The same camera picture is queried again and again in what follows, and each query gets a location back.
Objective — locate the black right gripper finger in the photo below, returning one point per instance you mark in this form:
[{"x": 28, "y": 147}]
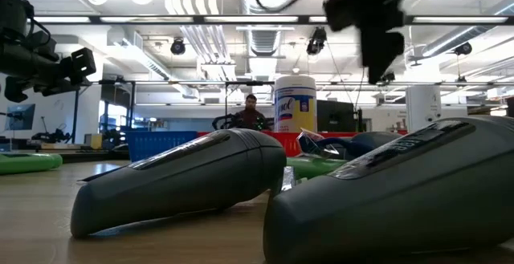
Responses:
[{"x": 379, "y": 51}]

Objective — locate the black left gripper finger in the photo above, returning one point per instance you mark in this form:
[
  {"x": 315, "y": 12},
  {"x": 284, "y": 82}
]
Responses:
[{"x": 84, "y": 63}]

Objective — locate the green travel tube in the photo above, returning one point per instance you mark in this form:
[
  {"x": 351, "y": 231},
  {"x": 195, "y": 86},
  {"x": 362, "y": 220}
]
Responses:
[
  {"x": 313, "y": 167},
  {"x": 28, "y": 163}
]

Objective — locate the dark disposable razor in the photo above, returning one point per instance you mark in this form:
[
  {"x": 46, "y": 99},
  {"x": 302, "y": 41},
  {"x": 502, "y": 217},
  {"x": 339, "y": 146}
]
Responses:
[
  {"x": 288, "y": 177},
  {"x": 349, "y": 145}
]

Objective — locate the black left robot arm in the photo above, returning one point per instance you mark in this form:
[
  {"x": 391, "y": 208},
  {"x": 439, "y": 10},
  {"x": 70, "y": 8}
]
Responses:
[{"x": 12, "y": 15}]

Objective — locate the black background robot arm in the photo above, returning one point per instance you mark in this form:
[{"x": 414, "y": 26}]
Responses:
[{"x": 52, "y": 136}]

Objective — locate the computer monitor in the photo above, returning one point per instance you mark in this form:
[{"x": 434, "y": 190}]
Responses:
[{"x": 20, "y": 117}]

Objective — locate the black ceiling spotlight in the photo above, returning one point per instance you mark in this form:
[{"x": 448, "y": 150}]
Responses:
[
  {"x": 317, "y": 39},
  {"x": 178, "y": 46},
  {"x": 463, "y": 48}
]

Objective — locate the white pillar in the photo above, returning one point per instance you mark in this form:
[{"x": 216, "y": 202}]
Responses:
[{"x": 421, "y": 103}]

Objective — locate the black box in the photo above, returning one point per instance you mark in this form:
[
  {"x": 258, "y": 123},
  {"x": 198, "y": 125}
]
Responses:
[{"x": 341, "y": 115}]

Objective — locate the yellow box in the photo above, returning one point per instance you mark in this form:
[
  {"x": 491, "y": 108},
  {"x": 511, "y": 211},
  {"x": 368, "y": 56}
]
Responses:
[{"x": 93, "y": 141}]

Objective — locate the white Lysol wipes canister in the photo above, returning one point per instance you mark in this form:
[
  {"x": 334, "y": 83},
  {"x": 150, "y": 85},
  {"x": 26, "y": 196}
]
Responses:
[{"x": 295, "y": 95}]

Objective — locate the blue plastic basket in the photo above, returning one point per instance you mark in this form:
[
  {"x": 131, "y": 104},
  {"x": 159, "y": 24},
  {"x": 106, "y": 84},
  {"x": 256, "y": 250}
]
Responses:
[{"x": 160, "y": 145}]

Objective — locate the person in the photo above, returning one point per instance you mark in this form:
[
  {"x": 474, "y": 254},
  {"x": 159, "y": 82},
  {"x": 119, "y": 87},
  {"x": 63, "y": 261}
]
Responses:
[{"x": 252, "y": 119}]

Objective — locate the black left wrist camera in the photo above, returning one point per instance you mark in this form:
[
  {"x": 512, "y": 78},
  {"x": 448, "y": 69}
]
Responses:
[{"x": 44, "y": 45}]

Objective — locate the black background workstation frame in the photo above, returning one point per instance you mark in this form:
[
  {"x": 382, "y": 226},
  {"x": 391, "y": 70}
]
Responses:
[{"x": 75, "y": 115}]

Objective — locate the black overhead frame bar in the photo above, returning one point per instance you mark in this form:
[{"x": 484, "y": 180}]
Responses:
[{"x": 303, "y": 19}]

